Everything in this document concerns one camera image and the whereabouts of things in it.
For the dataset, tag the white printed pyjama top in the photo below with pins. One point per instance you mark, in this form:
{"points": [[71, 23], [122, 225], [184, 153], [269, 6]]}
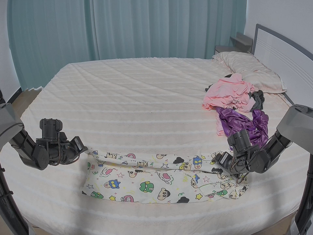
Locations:
{"points": [[146, 182]]}

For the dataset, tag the grey bedside table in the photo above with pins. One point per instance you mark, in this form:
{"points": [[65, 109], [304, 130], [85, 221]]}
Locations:
{"points": [[240, 40]]}

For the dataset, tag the cream pillow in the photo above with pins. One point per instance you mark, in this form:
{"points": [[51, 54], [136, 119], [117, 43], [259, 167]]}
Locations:
{"points": [[251, 67]]}

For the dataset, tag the black garment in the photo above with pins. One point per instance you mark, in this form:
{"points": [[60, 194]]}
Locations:
{"points": [[228, 75]]}

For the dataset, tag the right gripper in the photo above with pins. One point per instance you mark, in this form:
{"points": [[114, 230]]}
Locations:
{"points": [[223, 161]]}

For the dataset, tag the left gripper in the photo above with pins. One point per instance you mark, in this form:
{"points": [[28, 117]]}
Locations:
{"points": [[73, 150]]}

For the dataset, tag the purple satin garment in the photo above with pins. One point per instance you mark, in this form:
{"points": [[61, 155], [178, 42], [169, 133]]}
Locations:
{"points": [[234, 121]]}

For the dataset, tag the dark grey garment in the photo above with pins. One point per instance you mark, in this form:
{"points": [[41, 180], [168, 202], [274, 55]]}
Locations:
{"points": [[258, 99]]}

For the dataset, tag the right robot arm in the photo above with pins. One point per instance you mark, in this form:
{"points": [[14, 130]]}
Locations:
{"points": [[286, 136]]}

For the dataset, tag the pale pink garment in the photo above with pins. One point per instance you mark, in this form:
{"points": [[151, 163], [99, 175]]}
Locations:
{"points": [[221, 128]]}

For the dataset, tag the dark grey chair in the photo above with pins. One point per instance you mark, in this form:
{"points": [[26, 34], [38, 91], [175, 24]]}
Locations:
{"points": [[1, 98]]}

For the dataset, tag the bed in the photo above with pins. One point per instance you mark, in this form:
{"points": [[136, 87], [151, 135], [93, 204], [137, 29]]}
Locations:
{"points": [[122, 101]]}

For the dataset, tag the blue-green curtain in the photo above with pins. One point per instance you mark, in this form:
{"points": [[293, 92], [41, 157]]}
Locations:
{"points": [[122, 21]]}

